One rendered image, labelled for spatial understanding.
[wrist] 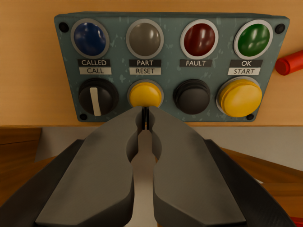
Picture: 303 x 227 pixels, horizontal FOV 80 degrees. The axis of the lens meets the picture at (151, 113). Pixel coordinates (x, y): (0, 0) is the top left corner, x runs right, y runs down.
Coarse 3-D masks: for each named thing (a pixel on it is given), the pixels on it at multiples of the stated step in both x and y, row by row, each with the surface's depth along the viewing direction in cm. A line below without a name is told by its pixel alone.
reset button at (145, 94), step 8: (136, 88) 13; (144, 88) 13; (152, 88) 13; (136, 96) 13; (144, 96) 13; (152, 96) 13; (160, 96) 14; (136, 104) 13; (144, 104) 13; (152, 104) 13
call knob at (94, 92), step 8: (88, 88) 12; (96, 88) 12; (104, 88) 13; (80, 96) 13; (88, 96) 13; (96, 96) 13; (104, 96) 13; (112, 96) 13; (88, 104) 13; (96, 104) 13; (104, 104) 13; (112, 104) 13; (88, 112) 13; (96, 112) 13; (104, 112) 13
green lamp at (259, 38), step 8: (256, 24) 11; (248, 32) 11; (256, 32) 11; (264, 32) 11; (240, 40) 12; (248, 40) 12; (256, 40) 12; (264, 40) 12; (240, 48) 12; (248, 48) 12; (256, 48) 12; (264, 48) 12; (248, 56) 12
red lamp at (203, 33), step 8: (200, 24) 11; (192, 32) 11; (200, 32) 11; (208, 32) 11; (184, 40) 12; (192, 40) 12; (200, 40) 11; (208, 40) 12; (192, 48) 12; (200, 48) 12; (208, 48) 12
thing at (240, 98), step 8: (240, 80) 13; (248, 80) 13; (224, 88) 13; (232, 88) 13; (240, 88) 12; (248, 88) 12; (256, 88) 13; (224, 96) 13; (232, 96) 13; (240, 96) 13; (248, 96) 13; (256, 96) 13; (224, 104) 13; (232, 104) 13; (240, 104) 13; (248, 104) 13; (256, 104) 13; (224, 112) 14; (232, 112) 13; (240, 112) 13; (248, 112) 13
